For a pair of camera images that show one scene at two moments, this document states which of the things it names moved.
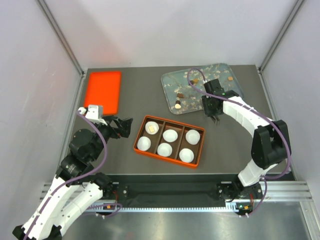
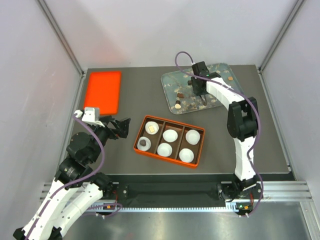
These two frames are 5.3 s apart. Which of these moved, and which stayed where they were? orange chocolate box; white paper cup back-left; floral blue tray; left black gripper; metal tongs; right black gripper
Moved: metal tongs; right black gripper
Stayed: left black gripper; floral blue tray; white paper cup back-left; orange chocolate box
